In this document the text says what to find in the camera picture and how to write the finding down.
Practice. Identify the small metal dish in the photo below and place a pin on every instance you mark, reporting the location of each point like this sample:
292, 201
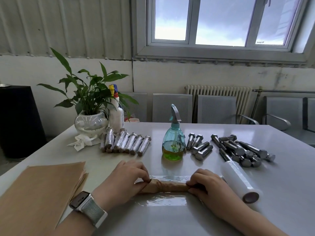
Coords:
4, 85

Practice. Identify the clear glass plant pot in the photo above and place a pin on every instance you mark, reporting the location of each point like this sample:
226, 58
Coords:
91, 124

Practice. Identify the person's left hand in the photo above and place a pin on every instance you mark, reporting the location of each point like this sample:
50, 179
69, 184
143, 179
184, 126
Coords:
120, 184

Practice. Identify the clear film sheet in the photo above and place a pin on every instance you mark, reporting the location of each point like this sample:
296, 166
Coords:
167, 200

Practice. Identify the pile of steel bolts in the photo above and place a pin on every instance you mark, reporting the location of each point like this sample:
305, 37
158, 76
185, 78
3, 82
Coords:
238, 149

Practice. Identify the white wall radiator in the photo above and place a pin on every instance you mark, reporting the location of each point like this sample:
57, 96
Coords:
221, 90

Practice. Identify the smartwatch with grey band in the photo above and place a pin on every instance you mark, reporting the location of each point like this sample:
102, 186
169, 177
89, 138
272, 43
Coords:
91, 208

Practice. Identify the white framed window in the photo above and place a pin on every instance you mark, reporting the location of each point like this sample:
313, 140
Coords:
192, 22

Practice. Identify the person's left forearm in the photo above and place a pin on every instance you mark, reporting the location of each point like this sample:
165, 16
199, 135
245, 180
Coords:
73, 226

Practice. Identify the white spray bottle colourful nozzle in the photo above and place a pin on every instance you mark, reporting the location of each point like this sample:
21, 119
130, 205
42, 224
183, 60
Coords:
117, 117

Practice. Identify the green leafy plant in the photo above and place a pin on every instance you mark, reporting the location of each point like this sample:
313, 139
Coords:
91, 95

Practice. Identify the teal spray bottle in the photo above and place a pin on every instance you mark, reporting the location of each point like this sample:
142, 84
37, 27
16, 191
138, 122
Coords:
173, 145

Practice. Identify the brown paper sheet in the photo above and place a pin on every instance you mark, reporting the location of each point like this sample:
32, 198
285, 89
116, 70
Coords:
167, 186

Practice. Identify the grey metal bench seat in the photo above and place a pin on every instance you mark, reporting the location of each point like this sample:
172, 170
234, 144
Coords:
311, 113
283, 109

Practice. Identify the white cling film roll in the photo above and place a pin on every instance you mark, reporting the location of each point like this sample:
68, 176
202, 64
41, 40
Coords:
237, 178

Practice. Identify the crumpled white tissue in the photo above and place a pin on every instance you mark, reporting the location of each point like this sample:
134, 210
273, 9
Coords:
81, 142

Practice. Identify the stack of brown paper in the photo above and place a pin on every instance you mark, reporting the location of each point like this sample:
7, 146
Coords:
34, 194

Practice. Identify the red packet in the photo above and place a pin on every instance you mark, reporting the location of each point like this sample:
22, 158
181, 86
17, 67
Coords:
133, 119

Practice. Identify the grey metal chair with armrest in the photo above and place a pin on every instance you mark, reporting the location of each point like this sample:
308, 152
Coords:
216, 109

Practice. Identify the person's right hand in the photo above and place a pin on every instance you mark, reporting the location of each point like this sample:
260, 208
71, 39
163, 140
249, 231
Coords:
214, 191

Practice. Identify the row of bolts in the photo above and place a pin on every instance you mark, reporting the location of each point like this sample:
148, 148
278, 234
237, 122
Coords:
128, 142

